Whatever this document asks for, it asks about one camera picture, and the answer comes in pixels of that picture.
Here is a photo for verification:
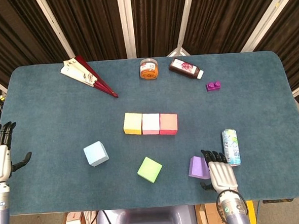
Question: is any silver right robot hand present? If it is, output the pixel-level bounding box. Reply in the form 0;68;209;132
198;147;239;194

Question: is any purple foam cube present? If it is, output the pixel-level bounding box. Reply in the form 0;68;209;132
188;156;211;180

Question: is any red foam cube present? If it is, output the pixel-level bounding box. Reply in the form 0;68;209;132
158;113;179;136

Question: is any yellow foam cube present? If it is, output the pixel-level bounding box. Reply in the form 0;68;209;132
122;111;144;136

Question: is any blue green drink can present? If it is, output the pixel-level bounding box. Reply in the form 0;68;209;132
221;128;242;168

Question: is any brown cardboard box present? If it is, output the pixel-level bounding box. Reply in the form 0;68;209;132
203;203;223;224

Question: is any light wooden board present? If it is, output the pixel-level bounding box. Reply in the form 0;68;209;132
198;204;210;224

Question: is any green foam cube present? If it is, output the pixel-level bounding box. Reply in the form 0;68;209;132
135;156;164;185

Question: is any silver robot torso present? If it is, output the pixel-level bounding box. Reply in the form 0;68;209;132
94;204;199;224

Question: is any light pink foam cube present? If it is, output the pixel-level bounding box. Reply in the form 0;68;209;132
141;113;162;136

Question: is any purple toy brick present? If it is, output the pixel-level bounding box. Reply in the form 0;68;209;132
205;80;222;93

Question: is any light blue foam cube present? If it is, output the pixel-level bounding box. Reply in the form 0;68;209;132
82;140;110;168

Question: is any teal felt table cover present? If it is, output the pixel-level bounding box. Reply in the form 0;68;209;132
0;48;299;217

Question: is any brown bottle with white cap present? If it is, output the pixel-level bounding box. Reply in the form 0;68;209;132
168;56;205;82

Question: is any folding fan with red ribs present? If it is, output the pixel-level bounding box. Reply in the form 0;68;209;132
59;53;119;102

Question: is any clear jar with orange contents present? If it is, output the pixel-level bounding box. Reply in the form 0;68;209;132
139;58;160;81

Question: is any dark brown curtain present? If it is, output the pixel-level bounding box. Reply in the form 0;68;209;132
0;0;299;132

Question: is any yellow post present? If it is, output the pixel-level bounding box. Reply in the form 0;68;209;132
246;200;257;224

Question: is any black torso cable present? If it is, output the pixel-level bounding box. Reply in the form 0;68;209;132
101;210;115;224

